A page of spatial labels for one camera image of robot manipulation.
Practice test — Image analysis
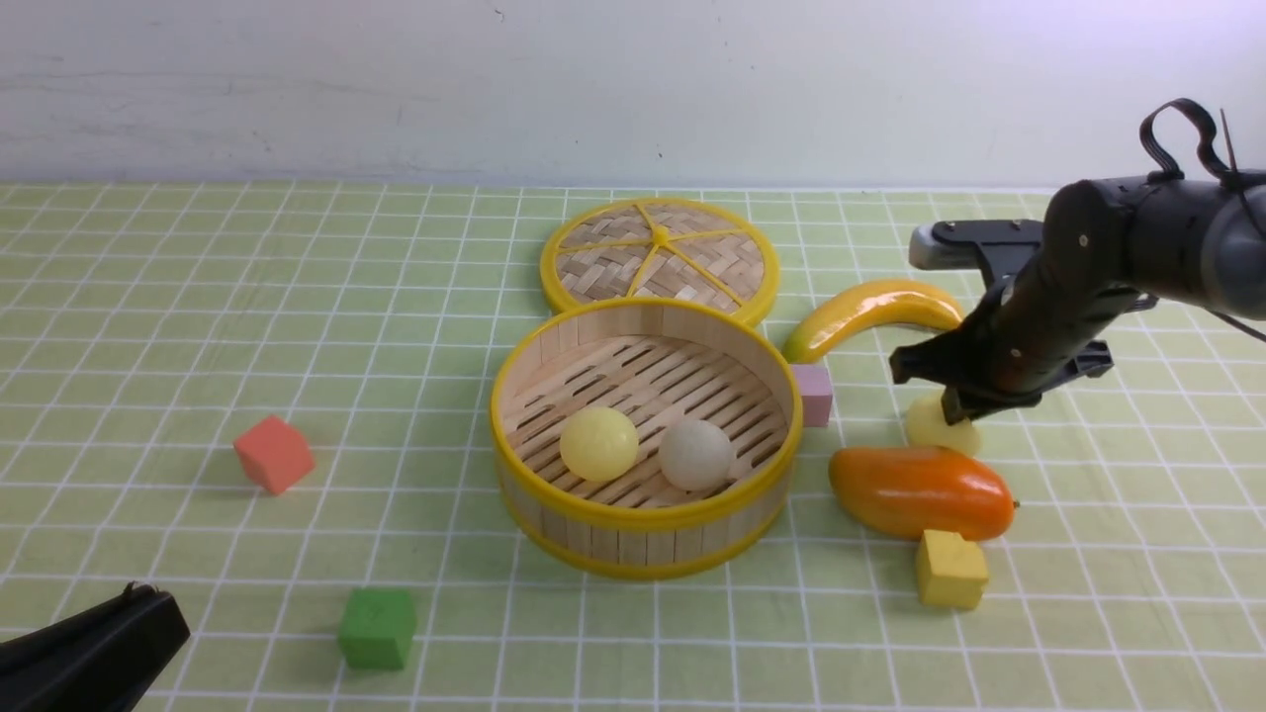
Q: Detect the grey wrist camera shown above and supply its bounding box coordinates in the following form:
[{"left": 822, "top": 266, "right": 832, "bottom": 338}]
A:
[{"left": 908, "top": 220, "right": 1041, "bottom": 289}]

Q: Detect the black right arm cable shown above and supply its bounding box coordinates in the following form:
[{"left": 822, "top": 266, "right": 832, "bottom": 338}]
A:
[{"left": 1138, "top": 98, "right": 1266, "bottom": 345}]

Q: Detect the woven bamboo steamer lid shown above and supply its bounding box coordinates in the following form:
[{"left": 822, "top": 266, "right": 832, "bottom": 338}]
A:
[{"left": 539, "top": 196, "right": 779, "bottom": 326}]

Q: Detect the white bun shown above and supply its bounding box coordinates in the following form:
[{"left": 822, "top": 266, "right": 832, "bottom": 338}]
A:
[{"left": 660, "top": 419, "right": 736, "bottom": 492}]

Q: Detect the yellow toy banana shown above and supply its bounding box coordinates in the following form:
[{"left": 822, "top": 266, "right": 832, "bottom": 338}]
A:
[{"left": 781, "top": 279, "right": 966, "bottom": 364}]

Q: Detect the green checkered tablecloth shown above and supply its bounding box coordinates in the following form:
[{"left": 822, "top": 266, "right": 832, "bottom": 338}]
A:
[{"left": 1, "top": 182, "right": 1265, "bottom": 711}]

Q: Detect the yellow wooden cube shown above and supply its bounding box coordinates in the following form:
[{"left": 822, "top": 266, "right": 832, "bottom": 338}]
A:
[{"left": 915, "top": 530, "right": 990, "bottom": 611}]

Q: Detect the pink wooden cube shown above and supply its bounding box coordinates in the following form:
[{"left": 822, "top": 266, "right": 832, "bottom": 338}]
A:
[{"left": 790, "top": 362, "right": 836, "bottom": 428}]

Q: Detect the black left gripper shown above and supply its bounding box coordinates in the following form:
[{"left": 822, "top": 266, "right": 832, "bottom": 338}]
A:
[{"left": 1, "top": 582, "right": 191, "bottom": 711}]

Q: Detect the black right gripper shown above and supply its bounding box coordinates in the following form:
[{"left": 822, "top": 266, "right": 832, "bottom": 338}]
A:
[{"left": 889, "top": 177, "right": 1153, "bottom": 424}]

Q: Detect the red wooden cube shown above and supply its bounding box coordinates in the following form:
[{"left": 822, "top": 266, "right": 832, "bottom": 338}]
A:
[{"left": 233, "top": 416, "right": 317, "bottom": 495}]

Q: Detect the green wooden cube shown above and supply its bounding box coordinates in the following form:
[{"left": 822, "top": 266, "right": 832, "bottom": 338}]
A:
[{"left": 335, "top": 587, "right": 417, "bottom": 670}]

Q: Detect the bamboo steamer tray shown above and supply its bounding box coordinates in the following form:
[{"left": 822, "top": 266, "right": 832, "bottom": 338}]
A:
[{"left": 489, "top": 298, "right": 804, "bottom": 579}]

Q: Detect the yellow bun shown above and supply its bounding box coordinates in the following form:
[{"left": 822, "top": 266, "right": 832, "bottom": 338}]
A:
[
  {"left": 558, "top": 405, "right": 639, "bottom": 483},
  {"left": 904, "top": 394, "right": 982, "bottom": 457}
]

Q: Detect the orange toy mango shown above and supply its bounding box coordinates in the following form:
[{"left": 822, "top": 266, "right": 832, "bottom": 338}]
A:
[{"left": 828, "top": 446, "right": 1019, "bottom": 542}]

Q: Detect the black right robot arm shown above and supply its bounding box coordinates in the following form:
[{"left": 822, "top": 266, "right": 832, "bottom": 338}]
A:
[{"left": 889, "top": 174, "right": 1265, "bottom": 424}]

